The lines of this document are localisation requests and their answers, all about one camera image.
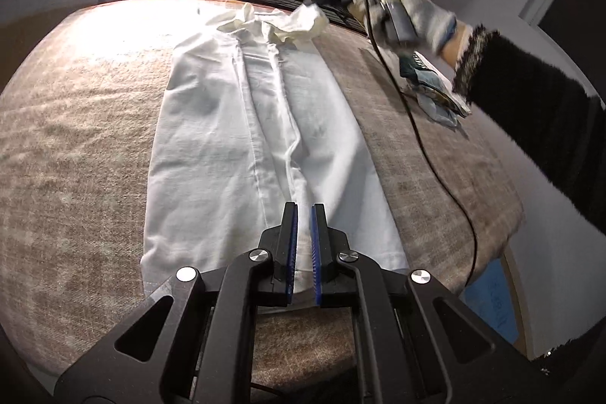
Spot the person's right hand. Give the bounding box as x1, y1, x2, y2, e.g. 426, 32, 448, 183
351, 0, 458, 58

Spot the pile of patterned clothes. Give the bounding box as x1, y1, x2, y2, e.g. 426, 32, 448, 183
399, 51, 474, 129

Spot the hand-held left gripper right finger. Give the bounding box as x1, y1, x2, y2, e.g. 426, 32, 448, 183
309, 203, 560, 404

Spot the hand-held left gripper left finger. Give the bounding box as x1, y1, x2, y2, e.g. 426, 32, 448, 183
54, 201, 299, 404

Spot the beige woven blanket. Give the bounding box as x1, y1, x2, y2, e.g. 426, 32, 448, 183
0, 0, 526, 387

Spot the blue board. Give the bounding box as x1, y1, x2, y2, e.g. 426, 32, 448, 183
463, 259, 520, 361

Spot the black cable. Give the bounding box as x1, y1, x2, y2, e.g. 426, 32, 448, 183
357, 0, 478, 287

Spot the white garment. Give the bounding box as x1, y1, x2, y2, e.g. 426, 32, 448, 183
141, 3, 411, 297

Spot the person's right forearm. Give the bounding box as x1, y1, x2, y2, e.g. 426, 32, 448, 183
436, 24, 606, 237

